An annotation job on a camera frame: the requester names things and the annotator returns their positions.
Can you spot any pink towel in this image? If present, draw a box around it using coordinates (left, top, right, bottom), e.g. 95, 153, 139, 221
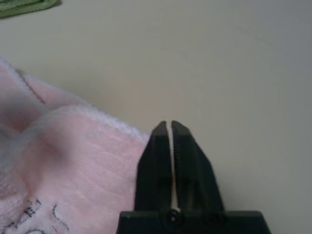
0, 57, 152, 234

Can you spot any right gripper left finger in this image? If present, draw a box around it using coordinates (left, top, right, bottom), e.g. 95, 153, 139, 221
134, 121, 174, 212

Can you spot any green folded towel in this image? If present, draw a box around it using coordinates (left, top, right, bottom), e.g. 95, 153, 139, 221
0, 0, 63, 19

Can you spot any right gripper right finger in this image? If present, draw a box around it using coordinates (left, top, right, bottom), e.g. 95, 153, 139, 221
172, 120, 224, 212

